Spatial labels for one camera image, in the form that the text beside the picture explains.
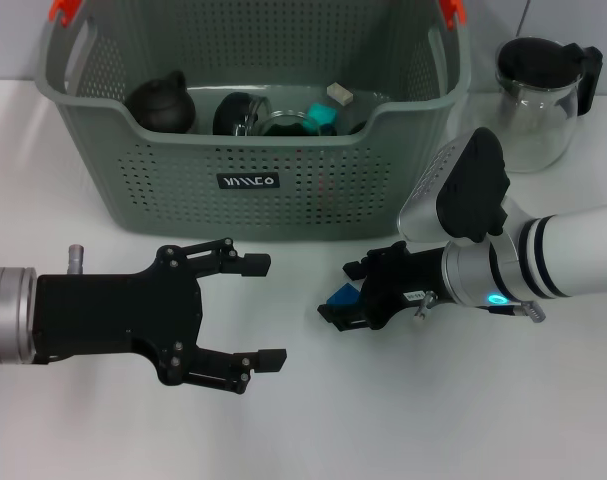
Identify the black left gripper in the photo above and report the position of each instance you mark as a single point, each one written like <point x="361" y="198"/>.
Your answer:
<point x="118" y="310"/>

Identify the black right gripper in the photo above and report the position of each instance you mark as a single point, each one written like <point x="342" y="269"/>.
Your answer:
<point x="403" y="285"/>

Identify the blue toy brick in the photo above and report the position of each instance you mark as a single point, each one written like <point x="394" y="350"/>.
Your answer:
<point x="343" y="296"/>

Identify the glass teacup with black base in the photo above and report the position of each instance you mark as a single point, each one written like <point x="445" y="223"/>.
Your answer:
<point x="358" y="128"/>
<point x="283" y="125"/>
<point x="233" y="112"/>

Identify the teal toy brick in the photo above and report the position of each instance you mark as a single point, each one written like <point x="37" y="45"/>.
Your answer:
<point x="320" y="117"/>

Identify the white toy brick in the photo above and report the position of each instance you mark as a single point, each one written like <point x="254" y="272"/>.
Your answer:
<point x="339" y="93"/>

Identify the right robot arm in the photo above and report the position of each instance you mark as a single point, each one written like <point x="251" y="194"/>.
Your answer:
<point x="558" y="250"/>

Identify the grey perforated plastic storage bin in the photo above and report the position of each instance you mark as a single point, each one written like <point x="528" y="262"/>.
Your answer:
<point x="308" y="200"/>

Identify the dark clay teapot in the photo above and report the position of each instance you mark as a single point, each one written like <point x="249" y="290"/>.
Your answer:
<point x="160" y="107"/>

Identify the glass pitcher with black lid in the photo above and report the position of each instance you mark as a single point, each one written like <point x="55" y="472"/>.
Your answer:
<point x="533" y="125"/>

